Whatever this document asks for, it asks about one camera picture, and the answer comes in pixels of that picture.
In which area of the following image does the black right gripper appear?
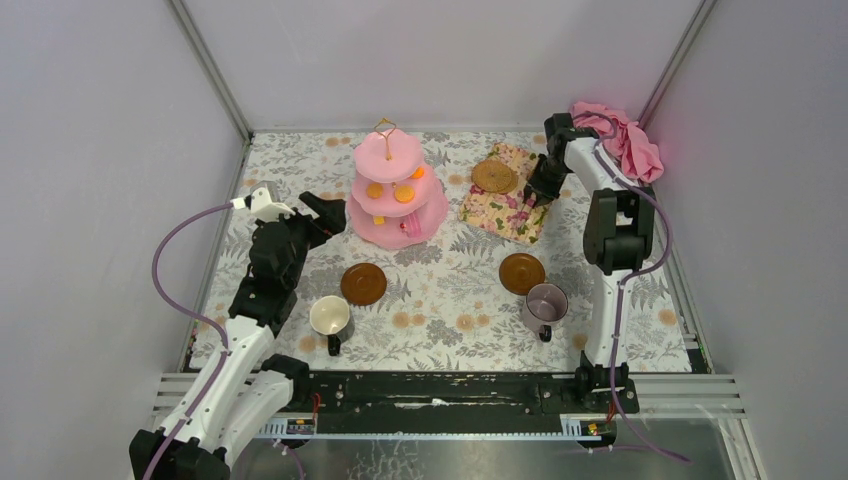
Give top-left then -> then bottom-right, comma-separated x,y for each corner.
523,154 -> 570,209

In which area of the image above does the floral rectangular serving tray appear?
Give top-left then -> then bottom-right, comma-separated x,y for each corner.
458,142 -> 550,245

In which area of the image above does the round orange cookie toy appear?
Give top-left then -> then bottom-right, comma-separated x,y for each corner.
365,182 -> 384,199

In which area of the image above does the small orange cookie toy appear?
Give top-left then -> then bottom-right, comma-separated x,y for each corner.
394,185 -> 416,204

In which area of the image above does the pink cake slice toy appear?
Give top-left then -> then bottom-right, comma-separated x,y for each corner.
399,216 -> 421,239

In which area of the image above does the orange star cookie toy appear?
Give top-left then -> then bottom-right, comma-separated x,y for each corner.
410,167 -> 426,180

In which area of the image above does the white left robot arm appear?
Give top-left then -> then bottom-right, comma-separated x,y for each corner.
129,187 -> 347,479

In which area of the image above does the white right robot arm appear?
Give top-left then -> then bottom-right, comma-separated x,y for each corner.
523,113 -> 656,412

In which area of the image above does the round woven brown coaster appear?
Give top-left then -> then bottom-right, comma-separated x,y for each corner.
471,160 -> 518,194

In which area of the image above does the pink three-tier cake stand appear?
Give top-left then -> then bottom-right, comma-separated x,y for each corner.
347,118 -> 449,250

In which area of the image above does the brown saucer left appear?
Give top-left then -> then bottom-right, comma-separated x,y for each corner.
340,263 -> 388,306

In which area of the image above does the brown saucer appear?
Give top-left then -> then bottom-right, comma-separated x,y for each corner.
340,263 -> 388,306
498,253 -> 546,295

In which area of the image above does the brown saucer right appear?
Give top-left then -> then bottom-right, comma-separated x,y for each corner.
498,253 -> 546,295

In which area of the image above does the crumpled pink cloth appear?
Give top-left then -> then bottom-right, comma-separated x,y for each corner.
569,102 -> 664,183

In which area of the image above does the floral tablecloth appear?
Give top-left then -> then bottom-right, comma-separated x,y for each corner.
204,132 -> 692,373

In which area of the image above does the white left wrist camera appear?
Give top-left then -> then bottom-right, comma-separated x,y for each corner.
229,186 -> 296,223

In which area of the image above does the cream mug black handle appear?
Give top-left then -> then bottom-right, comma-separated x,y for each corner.
309,295 -> 355,357

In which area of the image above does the mauve mug black handle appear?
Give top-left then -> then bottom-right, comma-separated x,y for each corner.
520,283 -> 569,343

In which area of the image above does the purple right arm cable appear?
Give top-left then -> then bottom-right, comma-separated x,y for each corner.
572,112 -> 692,464

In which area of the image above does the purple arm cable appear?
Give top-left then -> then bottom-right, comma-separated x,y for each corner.
142,202 -> 252,480
572,112 -> 692,464

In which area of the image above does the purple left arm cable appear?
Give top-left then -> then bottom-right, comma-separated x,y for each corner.
142,202 -> 252,480

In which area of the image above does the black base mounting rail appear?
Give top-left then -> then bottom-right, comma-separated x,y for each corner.
279,371 -> 639,440

